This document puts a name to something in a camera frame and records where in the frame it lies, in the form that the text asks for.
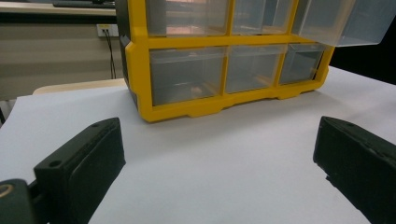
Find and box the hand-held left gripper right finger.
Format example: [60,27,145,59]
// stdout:
[312,116,396,224]

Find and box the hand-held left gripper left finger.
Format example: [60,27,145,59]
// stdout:
[33,117,127,224]

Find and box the yellow drawer cabinet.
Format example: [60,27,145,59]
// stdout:
[115,0,335,123]

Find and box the clear plastic drawer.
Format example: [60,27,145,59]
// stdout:
[291,0,396,48]
[225,44,288,94]
[145,0,232,37]
[148,46,227,106]
[232,0,295,35]

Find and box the beige wooden table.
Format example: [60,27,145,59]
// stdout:
[32,77,128,96]

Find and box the black cable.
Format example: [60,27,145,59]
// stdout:
[104,29,118,80]

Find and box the white wall socket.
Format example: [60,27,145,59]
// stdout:
[96,23,120,38]

